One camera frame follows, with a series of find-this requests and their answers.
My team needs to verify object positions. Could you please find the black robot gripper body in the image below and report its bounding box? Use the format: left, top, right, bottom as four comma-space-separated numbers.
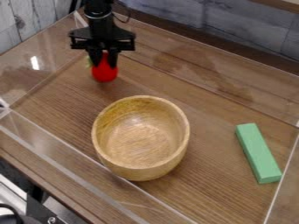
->
68, 17, 136, 51

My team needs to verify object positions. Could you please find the wooden bowl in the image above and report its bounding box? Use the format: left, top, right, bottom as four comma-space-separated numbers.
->
91, 95, 191, 181

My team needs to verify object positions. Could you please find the clear acrylic tray enclosure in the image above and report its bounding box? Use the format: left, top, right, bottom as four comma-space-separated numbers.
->
0, 14, 299, 224

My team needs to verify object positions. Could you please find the green rectangular block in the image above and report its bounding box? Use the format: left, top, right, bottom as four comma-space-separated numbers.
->
236, 123, 283, 184

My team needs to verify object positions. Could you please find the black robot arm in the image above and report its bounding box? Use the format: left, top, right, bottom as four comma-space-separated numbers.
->
68, 0, 136, 68

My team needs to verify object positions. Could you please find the black stand lower left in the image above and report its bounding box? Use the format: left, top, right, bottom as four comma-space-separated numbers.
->
0, 158, 76, 224

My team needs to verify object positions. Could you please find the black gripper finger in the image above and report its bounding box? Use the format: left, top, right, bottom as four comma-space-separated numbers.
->
88, 48, 103, 67
107, 47, 120, 68

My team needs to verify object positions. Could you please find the red plush strawberry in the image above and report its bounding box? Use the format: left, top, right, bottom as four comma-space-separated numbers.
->
87, 52, 117, 82

